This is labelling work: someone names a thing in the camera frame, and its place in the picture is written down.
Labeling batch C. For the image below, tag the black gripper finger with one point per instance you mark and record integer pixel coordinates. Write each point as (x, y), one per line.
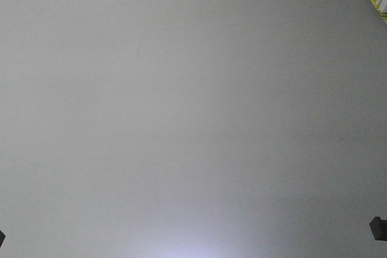
(2, 238)
(378, 228)

